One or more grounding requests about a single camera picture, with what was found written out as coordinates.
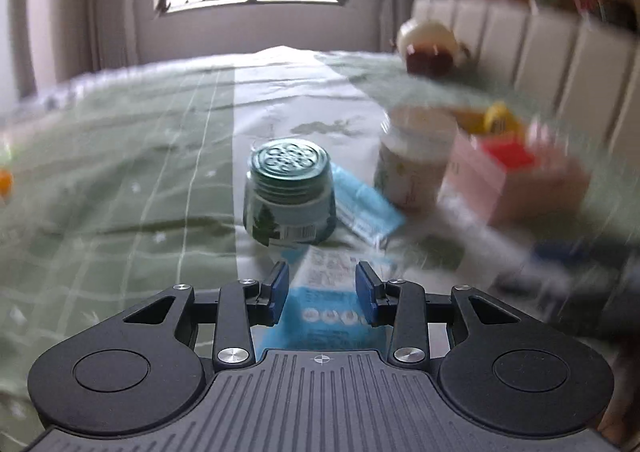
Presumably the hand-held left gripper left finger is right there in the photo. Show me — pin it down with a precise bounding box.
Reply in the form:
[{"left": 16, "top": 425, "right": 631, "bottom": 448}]
[{"left": 122, "top": 261, "right": 290, "bottom": 369}]

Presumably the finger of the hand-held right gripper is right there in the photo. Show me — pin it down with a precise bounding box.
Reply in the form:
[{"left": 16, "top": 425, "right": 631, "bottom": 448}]
[{"left": 439, "top": 192, "right": 596, "bottom": 289}]

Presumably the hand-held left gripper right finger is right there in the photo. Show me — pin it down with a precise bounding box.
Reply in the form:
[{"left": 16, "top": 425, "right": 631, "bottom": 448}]
[{"left": 355, "top": 261, "right": 522, "bottom": 369}]

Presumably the blue packet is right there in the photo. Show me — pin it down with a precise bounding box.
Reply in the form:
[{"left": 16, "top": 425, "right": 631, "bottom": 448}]
[
  {"left": 329, "top": 163, "right": 407, "bottom": 249},
  {"left": 256, "top": 244, "right": 396, "bottom": 352}
]

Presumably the pink and red box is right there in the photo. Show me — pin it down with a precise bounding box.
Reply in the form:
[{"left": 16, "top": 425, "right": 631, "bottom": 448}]
[{"left": 439, "top": 131, "right": 591, "bottom": 229}]

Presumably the green lid jar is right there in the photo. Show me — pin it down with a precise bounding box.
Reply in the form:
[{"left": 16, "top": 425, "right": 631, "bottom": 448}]
[{"left": 242, "top": 138, "right": 337, "bottom": 248}]

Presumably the cream lid jar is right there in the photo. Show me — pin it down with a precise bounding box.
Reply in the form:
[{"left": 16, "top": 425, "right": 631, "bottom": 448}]
[{"left": 374, "top": 106, "right": 460, "bottom": 212}]

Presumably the yellow toy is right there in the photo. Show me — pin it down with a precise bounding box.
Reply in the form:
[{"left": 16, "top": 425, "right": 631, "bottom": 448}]
[{"left": 460, "top": 101, "right": 526, "bottom": 137}]

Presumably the beige padded headboard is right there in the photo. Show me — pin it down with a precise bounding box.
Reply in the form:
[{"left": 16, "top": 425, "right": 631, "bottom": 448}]
[{"left": 410, "top": 0, "right": 640, "bottom": 168}]

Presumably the cream and red plush toy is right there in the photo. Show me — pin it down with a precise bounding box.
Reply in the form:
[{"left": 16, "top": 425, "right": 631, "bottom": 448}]
[{"left": 397, "top": 18, "right": 471, "bottom": 77}]

